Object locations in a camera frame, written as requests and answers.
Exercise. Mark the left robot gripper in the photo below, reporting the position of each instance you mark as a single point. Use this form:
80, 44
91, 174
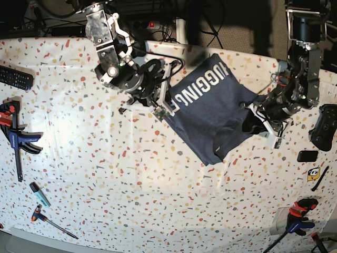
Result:
270, 114

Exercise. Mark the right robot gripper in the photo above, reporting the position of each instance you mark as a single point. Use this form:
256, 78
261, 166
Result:
147, 88

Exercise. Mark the blue grey T-shirt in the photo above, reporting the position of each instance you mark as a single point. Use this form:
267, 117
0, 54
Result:
208, 114

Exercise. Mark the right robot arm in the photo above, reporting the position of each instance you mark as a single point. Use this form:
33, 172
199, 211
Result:
114, 46

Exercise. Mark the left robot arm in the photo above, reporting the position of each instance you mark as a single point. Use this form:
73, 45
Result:
297, 87

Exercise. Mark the small black case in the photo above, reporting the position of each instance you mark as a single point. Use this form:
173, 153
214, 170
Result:
307, 156

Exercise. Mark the black game controller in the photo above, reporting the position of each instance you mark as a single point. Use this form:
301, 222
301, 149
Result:
323, 132

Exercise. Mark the yellow cartoon sticker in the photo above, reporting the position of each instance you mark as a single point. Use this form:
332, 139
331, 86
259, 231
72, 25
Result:
313, 174

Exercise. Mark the white power strip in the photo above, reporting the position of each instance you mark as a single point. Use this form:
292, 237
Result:
145, 25

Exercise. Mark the white paper sheet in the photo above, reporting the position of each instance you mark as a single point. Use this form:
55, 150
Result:
327, 93

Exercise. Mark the clear plastic bag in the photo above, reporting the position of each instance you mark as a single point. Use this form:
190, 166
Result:
279, 222

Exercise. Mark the black TV remote control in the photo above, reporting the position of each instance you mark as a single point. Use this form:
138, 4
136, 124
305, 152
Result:
15, 78

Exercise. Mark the blue black bar clamp right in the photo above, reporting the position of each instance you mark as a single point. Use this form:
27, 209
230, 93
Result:
297, 221

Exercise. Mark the blue black bar clamp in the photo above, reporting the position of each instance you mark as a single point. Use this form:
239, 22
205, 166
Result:
15, 134
297, 221

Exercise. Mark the blue black bar clamp left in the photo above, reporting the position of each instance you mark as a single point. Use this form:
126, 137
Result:
15, 134

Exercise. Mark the teal highlighter marker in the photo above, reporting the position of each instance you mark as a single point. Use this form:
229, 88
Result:
39, 194

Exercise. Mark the red black clamp corner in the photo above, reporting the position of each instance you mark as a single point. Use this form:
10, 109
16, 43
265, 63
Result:
319, 243

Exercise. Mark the black cable tie strip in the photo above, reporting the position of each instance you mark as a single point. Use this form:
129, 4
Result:
320, 179

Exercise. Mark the orange blue T-handle hex key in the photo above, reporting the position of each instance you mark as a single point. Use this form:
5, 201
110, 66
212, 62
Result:
37, 215

